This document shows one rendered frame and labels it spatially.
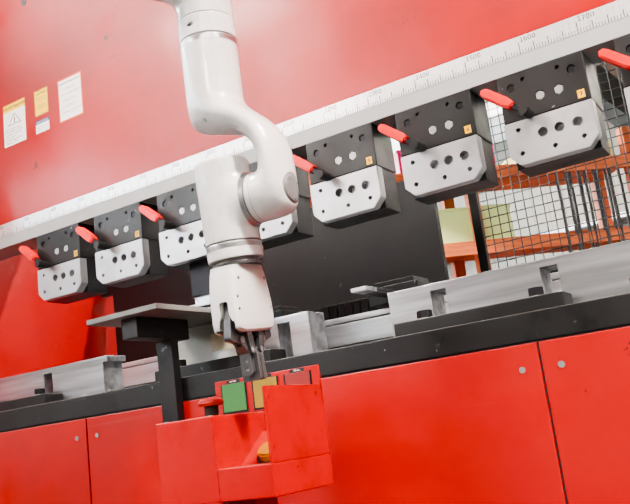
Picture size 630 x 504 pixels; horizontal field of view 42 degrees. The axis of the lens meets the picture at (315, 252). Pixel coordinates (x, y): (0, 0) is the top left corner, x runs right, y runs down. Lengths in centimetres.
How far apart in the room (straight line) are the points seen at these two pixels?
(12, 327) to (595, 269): 167
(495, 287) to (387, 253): 73
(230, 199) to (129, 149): 78
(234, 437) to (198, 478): 8
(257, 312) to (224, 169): 22
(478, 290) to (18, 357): 147
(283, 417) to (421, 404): 27
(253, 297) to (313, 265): 104
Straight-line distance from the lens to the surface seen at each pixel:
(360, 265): 216
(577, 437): 128
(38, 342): 255
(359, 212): 156
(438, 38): 157
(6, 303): 251
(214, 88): 127
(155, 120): 193
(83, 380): 201
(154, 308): 151
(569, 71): 147
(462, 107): 151
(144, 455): 171
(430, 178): 150
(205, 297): 180
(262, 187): 118
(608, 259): 139
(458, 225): 580
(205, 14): 133
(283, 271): 229
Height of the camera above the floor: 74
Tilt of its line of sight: 12 degrees up
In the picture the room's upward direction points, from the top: 7 degrees counter-clockwise
